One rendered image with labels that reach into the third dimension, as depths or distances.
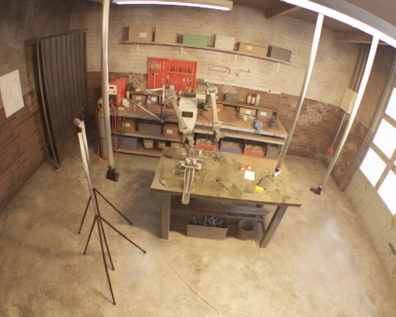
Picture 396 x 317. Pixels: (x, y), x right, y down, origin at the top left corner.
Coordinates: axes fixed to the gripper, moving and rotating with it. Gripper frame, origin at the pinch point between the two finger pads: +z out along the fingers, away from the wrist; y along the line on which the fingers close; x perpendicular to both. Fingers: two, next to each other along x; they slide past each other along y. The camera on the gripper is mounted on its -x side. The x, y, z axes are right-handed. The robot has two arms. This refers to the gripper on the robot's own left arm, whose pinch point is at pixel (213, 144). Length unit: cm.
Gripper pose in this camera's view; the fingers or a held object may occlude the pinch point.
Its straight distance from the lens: 253.4
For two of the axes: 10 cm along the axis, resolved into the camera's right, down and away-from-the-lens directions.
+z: -1.4, 7.7, 6.2
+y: -3.2, -6.3, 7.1
